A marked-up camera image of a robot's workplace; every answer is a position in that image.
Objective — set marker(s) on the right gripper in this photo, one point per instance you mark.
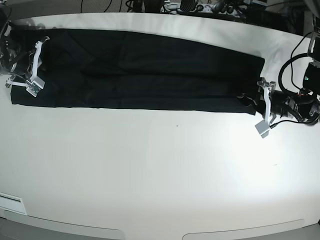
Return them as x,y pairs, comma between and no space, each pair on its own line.
18,62

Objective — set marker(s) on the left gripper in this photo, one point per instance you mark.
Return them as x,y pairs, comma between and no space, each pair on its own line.
267,97

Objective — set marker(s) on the black T-shirt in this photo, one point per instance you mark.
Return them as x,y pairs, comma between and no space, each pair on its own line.
138,71

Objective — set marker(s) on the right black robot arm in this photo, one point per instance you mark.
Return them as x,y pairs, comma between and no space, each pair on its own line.
6,25

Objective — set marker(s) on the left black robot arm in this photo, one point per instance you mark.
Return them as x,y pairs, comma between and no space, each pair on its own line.
307,99

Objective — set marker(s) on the black equipment clutter behind table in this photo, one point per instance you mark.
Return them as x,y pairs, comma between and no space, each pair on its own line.
284,15

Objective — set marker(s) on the white label plate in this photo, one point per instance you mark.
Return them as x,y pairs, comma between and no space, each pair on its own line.
12,203

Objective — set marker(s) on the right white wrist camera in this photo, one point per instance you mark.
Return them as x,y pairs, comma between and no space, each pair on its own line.
34,85

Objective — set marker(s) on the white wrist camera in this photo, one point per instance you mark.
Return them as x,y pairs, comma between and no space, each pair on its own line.
34,85
263,128

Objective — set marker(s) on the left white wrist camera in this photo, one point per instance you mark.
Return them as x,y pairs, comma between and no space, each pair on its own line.
263,128

